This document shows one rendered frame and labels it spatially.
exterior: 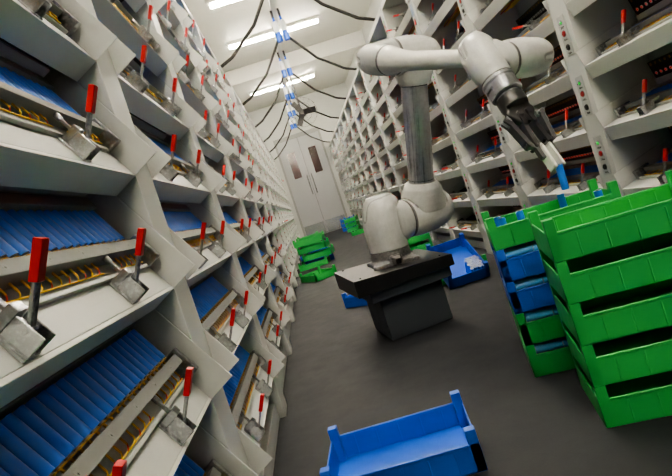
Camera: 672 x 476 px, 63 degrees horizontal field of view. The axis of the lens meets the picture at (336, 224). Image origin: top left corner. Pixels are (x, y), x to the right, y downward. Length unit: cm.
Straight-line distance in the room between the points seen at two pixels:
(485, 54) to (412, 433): 96
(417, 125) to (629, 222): 117
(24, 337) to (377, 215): 168
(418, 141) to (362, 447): 121
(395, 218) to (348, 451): 102
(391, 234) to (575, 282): 109
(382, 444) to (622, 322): 56
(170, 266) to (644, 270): 81
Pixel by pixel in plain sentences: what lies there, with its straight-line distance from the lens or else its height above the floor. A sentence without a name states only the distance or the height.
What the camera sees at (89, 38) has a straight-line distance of 99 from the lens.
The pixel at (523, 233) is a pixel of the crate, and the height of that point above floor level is 34.
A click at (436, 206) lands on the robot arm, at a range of 216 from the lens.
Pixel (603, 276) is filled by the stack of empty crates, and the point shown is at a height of 27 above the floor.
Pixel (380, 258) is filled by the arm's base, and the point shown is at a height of 29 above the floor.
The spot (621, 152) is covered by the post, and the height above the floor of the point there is 42.
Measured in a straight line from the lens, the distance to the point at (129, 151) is 93.
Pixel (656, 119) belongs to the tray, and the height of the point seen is 50.
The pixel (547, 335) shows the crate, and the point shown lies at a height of 9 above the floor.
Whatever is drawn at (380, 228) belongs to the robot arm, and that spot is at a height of 40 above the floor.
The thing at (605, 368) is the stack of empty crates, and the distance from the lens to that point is 113.
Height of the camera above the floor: 55
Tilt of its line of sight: 2 degrees down
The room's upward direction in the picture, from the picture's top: 18 degrees counter-clockwise
